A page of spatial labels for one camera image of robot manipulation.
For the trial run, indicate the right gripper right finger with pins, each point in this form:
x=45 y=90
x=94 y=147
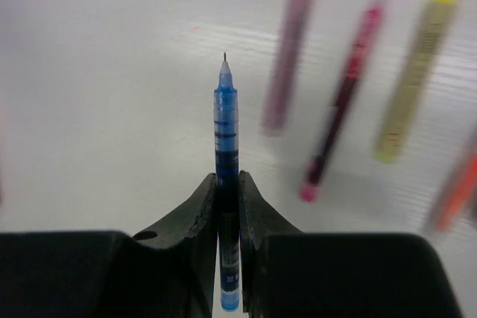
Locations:
x=289 y=273

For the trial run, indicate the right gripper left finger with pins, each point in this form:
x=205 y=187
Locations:
x=166 y=270

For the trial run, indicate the orange highlighter pen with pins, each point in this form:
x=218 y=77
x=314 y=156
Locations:
x=457 y=191

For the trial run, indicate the yellow highlighter pen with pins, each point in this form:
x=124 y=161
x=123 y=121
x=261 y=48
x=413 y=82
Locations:
x=431 y=30

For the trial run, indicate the pink purple pen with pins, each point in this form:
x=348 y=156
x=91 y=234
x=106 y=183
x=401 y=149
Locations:
x=353 y=72

